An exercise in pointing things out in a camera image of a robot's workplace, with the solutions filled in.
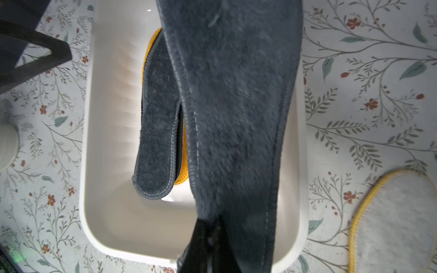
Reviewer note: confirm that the grey fleece insole front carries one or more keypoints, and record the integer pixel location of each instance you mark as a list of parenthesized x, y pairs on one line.
[(158, 129)]

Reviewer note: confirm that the orange insole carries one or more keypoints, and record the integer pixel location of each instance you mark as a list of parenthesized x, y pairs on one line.
[(395, 228), (182, 160)]

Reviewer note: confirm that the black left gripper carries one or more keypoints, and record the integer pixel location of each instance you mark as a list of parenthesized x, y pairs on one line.
[(19, 20)]

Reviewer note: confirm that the black insole front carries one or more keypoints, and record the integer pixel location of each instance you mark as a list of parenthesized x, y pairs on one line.
[(179, 144)]

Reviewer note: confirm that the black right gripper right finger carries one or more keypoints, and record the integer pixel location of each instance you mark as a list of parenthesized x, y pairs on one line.
[(224, 260)]

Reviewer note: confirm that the white plastic storage box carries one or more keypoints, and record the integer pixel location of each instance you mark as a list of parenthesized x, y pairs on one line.
[(115, 218)]

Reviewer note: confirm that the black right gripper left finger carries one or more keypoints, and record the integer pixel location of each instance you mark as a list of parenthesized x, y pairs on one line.
[(196, 258)]

